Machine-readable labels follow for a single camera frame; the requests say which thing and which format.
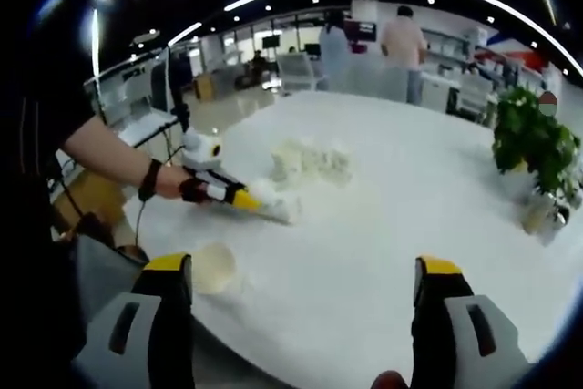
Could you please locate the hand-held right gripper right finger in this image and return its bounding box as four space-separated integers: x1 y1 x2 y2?
411 254 532 389

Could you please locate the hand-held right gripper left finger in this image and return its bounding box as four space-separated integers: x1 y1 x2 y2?
75 251 197 389

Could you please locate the white paper cup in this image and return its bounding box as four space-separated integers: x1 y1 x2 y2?
248 179 304 225

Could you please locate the pile of white paper cups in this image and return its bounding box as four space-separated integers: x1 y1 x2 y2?
271 136 354 188

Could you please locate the person's left hand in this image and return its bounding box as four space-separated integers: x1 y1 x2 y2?
157 164 216 204

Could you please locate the person's right hand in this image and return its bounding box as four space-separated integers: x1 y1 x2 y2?
371 370 409 389

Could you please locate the black wristband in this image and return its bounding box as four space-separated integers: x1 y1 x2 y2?
138 159 164 202

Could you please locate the black pole stand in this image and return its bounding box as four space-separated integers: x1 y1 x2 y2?
166 46 191 133

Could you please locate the white table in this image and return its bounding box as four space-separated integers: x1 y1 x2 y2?
125 90 583 389

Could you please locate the brown cardboard box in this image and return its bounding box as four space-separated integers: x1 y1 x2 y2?
58 174 127 235

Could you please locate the white slatted chair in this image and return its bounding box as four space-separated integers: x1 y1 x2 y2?
275 52 320 94

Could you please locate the small beige container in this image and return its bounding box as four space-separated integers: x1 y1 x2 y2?
521 200 555 235

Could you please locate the person's dark shirt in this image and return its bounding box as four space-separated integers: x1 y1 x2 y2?
0 0 95 363

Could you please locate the grey translucent chair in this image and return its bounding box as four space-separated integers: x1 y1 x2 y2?
345 65 409 103

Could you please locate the potted green plant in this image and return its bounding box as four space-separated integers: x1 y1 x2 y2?
491 86 582 208

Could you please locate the black cable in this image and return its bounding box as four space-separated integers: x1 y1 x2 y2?
134 200 148 250
56 156 87 221

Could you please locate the wall monitor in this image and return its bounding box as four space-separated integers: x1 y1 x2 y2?
350 19 378 44

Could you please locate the red blue wall graphic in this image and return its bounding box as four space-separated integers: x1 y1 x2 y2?
473 31 547 71

